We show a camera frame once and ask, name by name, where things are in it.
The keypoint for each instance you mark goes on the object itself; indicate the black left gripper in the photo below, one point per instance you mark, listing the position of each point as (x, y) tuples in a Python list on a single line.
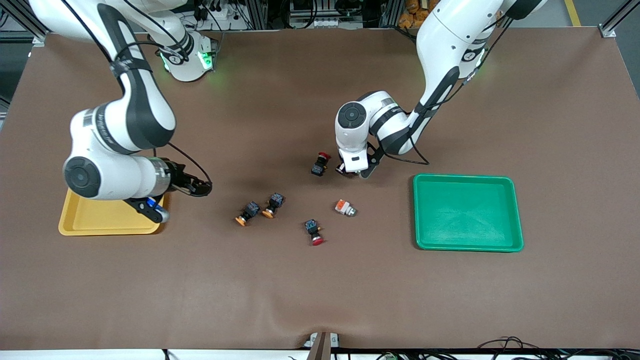
[(343, 171)]

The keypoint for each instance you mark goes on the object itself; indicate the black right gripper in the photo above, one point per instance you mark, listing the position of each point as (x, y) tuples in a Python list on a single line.
[(179, 182)]

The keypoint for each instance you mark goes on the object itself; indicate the white orange push button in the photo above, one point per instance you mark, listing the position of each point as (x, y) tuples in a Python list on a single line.
[(344, 207), (356, 173)]

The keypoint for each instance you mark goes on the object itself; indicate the yellow push button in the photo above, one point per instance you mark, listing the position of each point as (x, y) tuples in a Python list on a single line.
[(249, 211), (274, 204)]

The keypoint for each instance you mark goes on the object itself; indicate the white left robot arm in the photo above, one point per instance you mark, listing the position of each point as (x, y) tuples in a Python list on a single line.
[(450, 35)]

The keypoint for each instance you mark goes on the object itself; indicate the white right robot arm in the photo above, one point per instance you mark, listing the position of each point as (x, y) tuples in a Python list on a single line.
[(115, 165)]

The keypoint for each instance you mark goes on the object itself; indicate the red push button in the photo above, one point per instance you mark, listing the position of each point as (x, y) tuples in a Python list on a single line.
[(313, 230), (318, 166)]

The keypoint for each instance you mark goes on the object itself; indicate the yellow plastic tray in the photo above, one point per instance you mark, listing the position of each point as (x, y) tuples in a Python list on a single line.
[(100, 220)]

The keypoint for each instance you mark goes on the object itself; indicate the brown table cover mat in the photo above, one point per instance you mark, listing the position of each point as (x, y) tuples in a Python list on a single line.
[(320, 285)]

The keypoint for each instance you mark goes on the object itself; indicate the green plastic tray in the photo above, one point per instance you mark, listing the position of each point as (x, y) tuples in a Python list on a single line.
[(467, 212)]

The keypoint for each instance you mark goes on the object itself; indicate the white power strip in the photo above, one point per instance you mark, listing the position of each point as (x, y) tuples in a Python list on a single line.
[(327, 23)]

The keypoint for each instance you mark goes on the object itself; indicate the orange packaged goods pile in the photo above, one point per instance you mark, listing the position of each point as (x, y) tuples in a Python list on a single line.
[(412, 15)]

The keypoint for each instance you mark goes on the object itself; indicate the grey table edge clamp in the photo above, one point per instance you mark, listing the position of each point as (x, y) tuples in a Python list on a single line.
[(320, 342)]

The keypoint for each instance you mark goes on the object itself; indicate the aluminium frame profile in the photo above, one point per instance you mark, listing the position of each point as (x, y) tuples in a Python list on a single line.
[(612, 25), (20, 20)]

